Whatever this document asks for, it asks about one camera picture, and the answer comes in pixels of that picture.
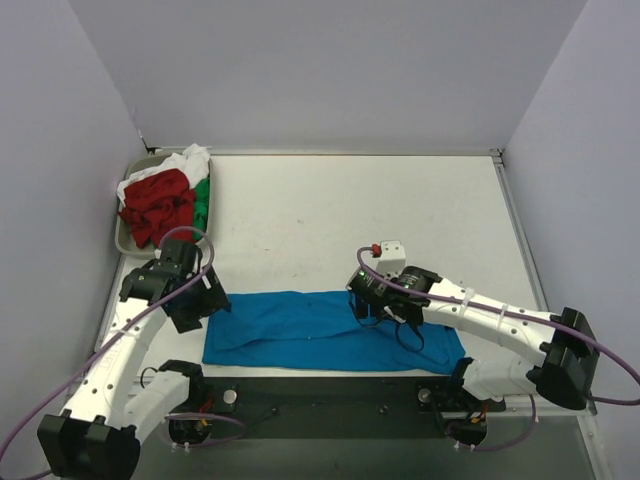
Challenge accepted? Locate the blue t shirt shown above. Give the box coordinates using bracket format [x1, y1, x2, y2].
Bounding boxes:
[202, 291, 466, 375]

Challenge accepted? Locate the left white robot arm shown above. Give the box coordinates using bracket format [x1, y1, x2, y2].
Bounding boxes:
[37, 238, 231, 479]

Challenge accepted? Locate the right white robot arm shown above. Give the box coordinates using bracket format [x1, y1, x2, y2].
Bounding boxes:
[346, 266, 599, 410]

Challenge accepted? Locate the red t shirt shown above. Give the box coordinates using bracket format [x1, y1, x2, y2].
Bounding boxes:
[119, 169, 196, 249]

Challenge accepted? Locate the green t shirt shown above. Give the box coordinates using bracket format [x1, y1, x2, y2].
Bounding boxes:
[192, 178, 211, 232]

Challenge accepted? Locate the white t shirt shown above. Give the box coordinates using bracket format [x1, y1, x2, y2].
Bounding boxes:
[116, 144, 211, 205]

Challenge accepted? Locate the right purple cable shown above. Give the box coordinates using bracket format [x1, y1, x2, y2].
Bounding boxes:
[355, 244, 640, 454]

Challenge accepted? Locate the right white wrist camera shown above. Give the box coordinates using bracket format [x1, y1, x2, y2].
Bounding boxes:
[371, 240, 406, 278]

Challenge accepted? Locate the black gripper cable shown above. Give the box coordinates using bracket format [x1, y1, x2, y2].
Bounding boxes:
[349, 294, 426, 352]

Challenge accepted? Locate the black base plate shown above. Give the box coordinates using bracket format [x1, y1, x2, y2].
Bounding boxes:
[161, 376, 505, 445]

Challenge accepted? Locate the aluminium front rail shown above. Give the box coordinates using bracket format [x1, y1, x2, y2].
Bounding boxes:
[63, 369, 588, 420]

